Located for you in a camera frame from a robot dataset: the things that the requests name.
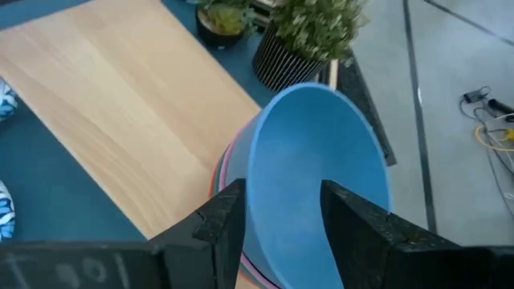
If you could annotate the blue bowl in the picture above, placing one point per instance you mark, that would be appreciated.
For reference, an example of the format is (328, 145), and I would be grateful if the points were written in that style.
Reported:
(305, 160)

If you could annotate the black cylindrical object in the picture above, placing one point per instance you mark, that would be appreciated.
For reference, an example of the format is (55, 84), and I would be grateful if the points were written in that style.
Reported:
(500, 107)

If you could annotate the wooden table side board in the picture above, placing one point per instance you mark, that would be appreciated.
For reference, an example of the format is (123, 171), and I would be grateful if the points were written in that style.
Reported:
(333, 74)

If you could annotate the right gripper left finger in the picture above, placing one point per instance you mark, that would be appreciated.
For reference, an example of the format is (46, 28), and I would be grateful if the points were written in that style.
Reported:
(217, 249)

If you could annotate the blue patterned paper plate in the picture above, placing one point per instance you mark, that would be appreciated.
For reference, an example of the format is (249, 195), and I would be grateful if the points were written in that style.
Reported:
(5, 210)
(7, 100)

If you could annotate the small succulent in pot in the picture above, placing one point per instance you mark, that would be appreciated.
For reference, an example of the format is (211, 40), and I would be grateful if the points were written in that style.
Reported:
(225, 20)

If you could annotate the flowering plant in ribbed pot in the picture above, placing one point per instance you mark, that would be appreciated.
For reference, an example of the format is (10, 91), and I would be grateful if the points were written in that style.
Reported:
(313, 28)

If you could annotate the wooden rack board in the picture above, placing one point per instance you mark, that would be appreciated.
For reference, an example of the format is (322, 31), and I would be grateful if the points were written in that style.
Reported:
(120, 100)

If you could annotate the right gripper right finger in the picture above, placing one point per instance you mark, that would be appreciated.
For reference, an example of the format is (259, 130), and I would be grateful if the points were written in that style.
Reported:
(377, 249)

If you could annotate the black power adapter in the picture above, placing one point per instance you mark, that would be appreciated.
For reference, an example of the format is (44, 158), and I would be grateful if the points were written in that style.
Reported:
(476, 96)

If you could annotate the pink bowl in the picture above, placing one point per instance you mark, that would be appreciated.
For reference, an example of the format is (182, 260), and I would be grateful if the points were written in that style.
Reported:
(222, 172)

